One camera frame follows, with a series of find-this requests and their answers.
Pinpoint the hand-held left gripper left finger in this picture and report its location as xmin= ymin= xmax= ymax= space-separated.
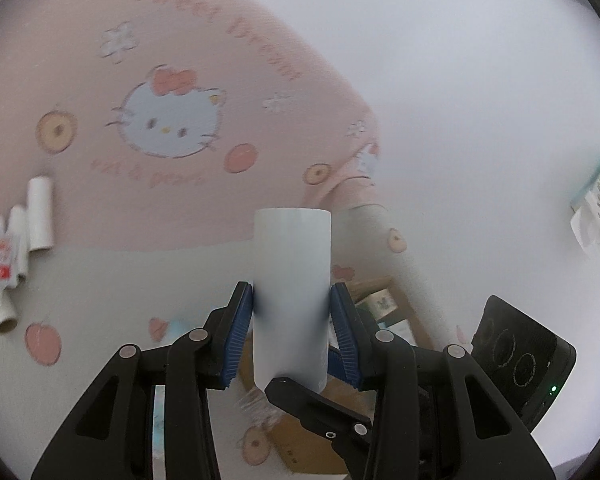
xmin=30 ymin=281 xmax=255 ymax=480

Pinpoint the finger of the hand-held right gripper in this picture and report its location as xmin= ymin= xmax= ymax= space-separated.
xmin=264 ymin=377 xmax=374 ymax=466

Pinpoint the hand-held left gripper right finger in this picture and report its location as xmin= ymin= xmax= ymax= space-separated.
xmin=330 ymin=282 xmax=556 ymax=480

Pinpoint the brown cardboard box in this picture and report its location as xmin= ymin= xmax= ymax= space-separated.
xmin=232 ymin=275 xmax=436 ymax=476

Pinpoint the small white box green panel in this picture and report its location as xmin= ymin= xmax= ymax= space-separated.
xmin=355 ymin=290 xmax=398 ymax=323

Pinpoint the clear plastic wrap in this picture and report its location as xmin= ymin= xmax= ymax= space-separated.
xmin=232 ymin=387 xmax=283 ymax=428

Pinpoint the colourful cartoon printed pack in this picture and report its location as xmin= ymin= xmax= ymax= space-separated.
xmin=569 ymin=146 xmax=600 ymax=261

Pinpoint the white squeeze pouch red label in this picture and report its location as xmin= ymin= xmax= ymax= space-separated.
xmin=0 ymin=215 xmax=31 ymax=301

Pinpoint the cartoon printed bed sheet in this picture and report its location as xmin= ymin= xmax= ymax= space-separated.
xmin=0 ymin=0 xmax=473 ymax=468

